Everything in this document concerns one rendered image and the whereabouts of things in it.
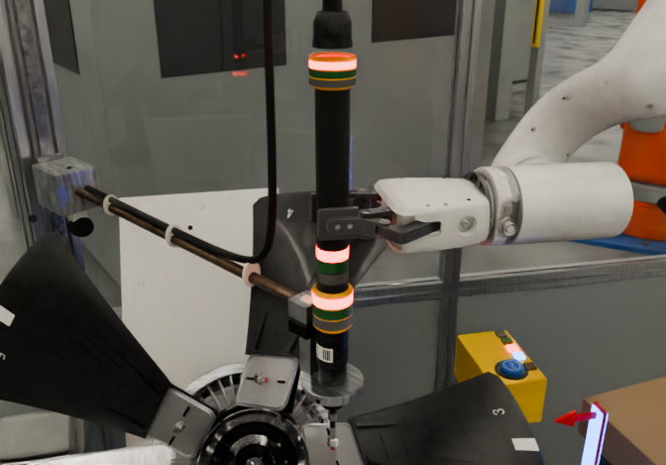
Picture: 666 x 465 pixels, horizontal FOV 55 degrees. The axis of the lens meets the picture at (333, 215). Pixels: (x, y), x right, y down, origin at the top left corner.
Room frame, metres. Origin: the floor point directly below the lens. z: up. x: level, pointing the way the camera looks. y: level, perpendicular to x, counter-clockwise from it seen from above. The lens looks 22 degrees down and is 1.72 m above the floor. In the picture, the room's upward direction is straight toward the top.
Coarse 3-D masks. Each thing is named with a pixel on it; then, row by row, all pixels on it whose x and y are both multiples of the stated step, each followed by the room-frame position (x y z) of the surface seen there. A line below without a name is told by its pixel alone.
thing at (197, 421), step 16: (176, 400) 0.60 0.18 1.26; (192, 400) 0.59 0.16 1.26; (160, 416) 0.61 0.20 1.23; (176, 416) 0.60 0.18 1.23; (192, 416) 0.59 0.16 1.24; (208, 416) 0.59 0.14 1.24; (160, 432) 0.61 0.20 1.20; (192, 432) 0.60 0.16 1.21; (176, 448) 0.61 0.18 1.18; (192, 448) 0.60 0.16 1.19
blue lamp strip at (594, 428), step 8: (592, 408) 0.68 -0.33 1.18; (600, 416) 0.66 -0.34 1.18; (592, 424) 0.67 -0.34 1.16; (600, 424) 0.66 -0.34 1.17; (592, 432) 0.67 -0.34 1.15; (592, 440) 0.67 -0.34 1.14; (592, 448) 0.67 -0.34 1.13; (584, 456) 0.68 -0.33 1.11; (592, 456) 0.66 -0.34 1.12; (584, 464) 0.67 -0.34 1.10; (592, 464) 0.66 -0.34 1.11
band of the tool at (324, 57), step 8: (312, 56) 0.60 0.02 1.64; (320, 56) 0.62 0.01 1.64; (328, 56) 0.62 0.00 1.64; (336, 56) 0.62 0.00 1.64; (344, 56) 0.62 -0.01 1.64; (352, 56) 0.60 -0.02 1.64; (320, 88) 0.59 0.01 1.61; (328, 88) 0.58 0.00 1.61; (336, 88) 0.58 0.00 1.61; (344, 88) 0.59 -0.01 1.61
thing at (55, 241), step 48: (48, 240) 0.66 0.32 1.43; (0, 288) 0.65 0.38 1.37; (48, 288) 0.64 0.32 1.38; (96, 288) 0.64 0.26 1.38; (0, 336) 0.64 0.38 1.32; (48, 336) 0.63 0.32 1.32; (96, 336) 0.62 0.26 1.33; (0, 384) 0.63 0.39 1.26; (48, 384) 0.63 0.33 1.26; (96, 384) 0.61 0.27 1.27; (144, 384) 0.60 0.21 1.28; (144, 432) 0.61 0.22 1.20
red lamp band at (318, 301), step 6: (312, 294) 0.60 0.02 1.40; (312, 300) 0.60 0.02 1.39; (318, 300) 0.59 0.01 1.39; (324, 300) 0.58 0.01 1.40; (330, 300) 0.58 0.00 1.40; (336, 300) 0.58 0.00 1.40; (342, 300) 0.58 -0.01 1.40; (348, 300) 0.59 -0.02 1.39; (318, 306) 0.59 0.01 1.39; (324, 306) 0.58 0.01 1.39; (330, 306) 0.58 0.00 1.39; (336, 306) 0.58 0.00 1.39; (342, 306) 0.58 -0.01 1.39
